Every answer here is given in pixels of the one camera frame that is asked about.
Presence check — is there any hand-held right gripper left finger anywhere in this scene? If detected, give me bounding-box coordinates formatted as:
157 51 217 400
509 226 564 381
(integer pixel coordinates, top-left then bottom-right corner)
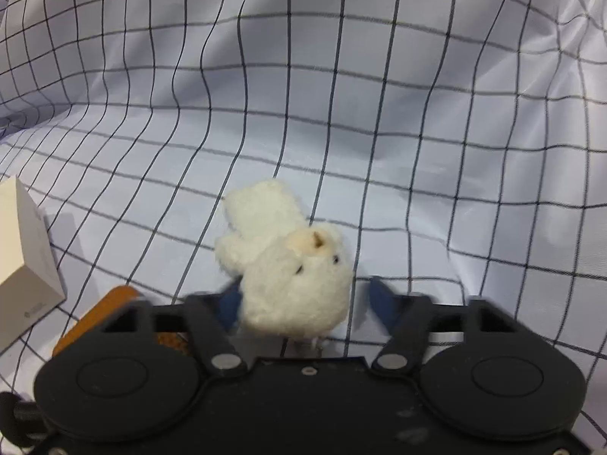
102 284 250 376

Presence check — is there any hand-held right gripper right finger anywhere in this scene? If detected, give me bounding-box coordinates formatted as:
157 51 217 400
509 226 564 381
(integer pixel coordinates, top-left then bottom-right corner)
370 276 522 373

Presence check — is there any white plush toy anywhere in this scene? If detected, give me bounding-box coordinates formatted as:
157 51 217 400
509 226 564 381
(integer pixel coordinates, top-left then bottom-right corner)
214 179 352 342

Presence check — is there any orange-brown leather case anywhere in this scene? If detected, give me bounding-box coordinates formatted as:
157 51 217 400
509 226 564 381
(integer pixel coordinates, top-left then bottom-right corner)
52 285 190 356

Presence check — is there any checked white bedsheet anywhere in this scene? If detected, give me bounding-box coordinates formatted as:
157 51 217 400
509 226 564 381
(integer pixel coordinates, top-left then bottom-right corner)
0 0 607 437

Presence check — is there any white phone box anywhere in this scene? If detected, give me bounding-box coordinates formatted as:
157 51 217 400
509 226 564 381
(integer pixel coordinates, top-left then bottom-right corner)
0 176 67 351

